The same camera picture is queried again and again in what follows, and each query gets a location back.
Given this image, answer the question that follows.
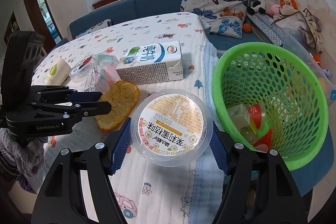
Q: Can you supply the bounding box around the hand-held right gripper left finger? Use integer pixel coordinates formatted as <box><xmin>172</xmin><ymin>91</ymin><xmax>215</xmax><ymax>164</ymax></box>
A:
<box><xmin>31</xmin><ymin>117</ymin><xmax>132</xmax><ymax>224</ymax></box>

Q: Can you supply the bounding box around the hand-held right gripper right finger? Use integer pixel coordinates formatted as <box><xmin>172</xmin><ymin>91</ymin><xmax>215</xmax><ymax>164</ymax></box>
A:
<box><xmin>209</xmin><ymin>126</ymin><xmax>303</xmax><ymax>224</ymax></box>

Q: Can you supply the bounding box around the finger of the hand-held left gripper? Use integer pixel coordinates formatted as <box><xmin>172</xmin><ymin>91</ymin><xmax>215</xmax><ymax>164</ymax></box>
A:
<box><xmin>30</xmin><ymin>85</ymin><xmax>103</xmax><ymax>104</ymax></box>
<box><xmin>34</xmin><ymin>101</ymin><xmax>113</xmax><ymax>120</ymax></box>

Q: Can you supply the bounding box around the orange bread slice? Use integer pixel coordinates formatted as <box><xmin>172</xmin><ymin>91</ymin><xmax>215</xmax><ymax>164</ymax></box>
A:
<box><xmin>94</xmin><ymin>80</ymin><xmax>140</xmax><ymax>131</ymax></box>

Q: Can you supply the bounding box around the small clear purple-label cup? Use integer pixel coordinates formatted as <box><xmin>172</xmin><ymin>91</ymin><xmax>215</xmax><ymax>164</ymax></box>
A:
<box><xmin>69</xmin><ymin>57</ymin><xmax>93</xmax><ymax>82</ymax></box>

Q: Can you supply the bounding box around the clear plastic wrapper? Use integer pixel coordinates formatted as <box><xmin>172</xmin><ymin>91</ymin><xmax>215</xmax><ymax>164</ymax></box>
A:
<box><xmin>91</xmin><ymin>53</ymin><xmax>118</xmax><ymax>94</ymax></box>

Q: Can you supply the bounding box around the white paper cup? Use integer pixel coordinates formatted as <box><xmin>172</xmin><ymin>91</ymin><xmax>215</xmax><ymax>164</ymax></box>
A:
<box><xmin>43</xmin><ymin>57</ymin><xmax>69</xmax><ymax>84</ymax></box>

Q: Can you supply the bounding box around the clear plastic labelled container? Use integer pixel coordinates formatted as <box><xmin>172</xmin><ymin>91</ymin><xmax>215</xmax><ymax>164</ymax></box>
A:
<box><xmin>130</xmin><ymin>89</ymin><xmax>214</xmax><ymax>167</ymax></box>

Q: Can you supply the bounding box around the white milk carton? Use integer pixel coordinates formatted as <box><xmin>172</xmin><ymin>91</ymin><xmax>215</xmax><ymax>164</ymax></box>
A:
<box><xmin>115</xmin><ymin>40</ymin><xmax>184</xmax><ymax>84</ymax></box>

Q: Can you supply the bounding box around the green plastic basket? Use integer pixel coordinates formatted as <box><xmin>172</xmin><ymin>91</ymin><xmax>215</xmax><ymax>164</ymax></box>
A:
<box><xmin>212</xmin><ymin>42</ymin><xmax>329</xmax><ymax>171</ymax></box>

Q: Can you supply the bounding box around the person's left forearm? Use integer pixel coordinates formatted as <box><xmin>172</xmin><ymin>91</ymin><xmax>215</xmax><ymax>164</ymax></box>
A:
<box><xmin>0</xmin><ymin>128</ymin><xmax>46</xmax><ymax>180</ymax></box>

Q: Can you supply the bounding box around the wooden cabinet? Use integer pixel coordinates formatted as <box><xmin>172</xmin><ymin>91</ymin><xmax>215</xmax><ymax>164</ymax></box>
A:
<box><xmin>4</xmin><ymin>11</ymin><xmax>20</xmax><ymax>43</ymax></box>

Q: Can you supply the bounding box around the patterned white cushion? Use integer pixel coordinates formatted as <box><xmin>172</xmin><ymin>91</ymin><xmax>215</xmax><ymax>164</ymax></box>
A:
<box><xmin>76</xmin><ymin>19</ymin><xmax>113</xmax><ymax>38</ymax></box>

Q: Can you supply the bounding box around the blue sofa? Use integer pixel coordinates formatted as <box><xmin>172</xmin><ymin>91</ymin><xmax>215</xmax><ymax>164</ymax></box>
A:
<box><xmin>69</xmin><ymin>0</ymin><xmax>336</xmax><ymax>195</ymax></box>

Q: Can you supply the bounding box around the grey patterned folded quilt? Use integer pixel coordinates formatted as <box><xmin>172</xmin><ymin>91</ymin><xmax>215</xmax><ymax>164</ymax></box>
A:
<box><xmin>247</xmin><ymin>14</ymin><xmax>285</xmax><ymax>47</ymax></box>

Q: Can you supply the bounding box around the clear plastic storage box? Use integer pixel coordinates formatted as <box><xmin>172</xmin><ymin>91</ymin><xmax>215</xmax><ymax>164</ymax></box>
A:
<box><xmin>283</xmin><ymin>28</ymin><xmax>336</xmax><ymax>109</ymax></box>

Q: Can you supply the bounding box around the butterfly print pillow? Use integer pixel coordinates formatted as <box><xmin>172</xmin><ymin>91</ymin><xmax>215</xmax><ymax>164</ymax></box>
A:
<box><xmin>181</xmin><ymin>0</ymin><xmax>251</xmax><ymax>38</ymax></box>

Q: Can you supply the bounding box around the pink plush toy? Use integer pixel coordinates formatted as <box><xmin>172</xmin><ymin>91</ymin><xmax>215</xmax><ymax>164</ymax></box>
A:
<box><xmin>268</xmin><ymin>4</ymin><xmax>281</xmax><ymax>17</ymax></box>

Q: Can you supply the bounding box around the beige patterned cloth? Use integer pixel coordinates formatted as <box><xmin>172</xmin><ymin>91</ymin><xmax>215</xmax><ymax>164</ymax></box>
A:
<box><xmin>273</xmin><ymin>8</ymin><xmax>324</xmax><ymax>54</ymax></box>

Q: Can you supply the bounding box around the orange fox plush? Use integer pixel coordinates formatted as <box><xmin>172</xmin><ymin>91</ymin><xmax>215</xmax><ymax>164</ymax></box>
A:
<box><xmin>279</xmin><ymin>0</ymin><xmax>298</xmax><ymax>14</ymax></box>

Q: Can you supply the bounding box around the wooden door frame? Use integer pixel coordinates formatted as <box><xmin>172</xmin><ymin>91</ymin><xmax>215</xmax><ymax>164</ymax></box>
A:
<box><xmin>22</xmin><ymin>0</ymin><xmax>63</xmax><ymax>48</ymax></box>

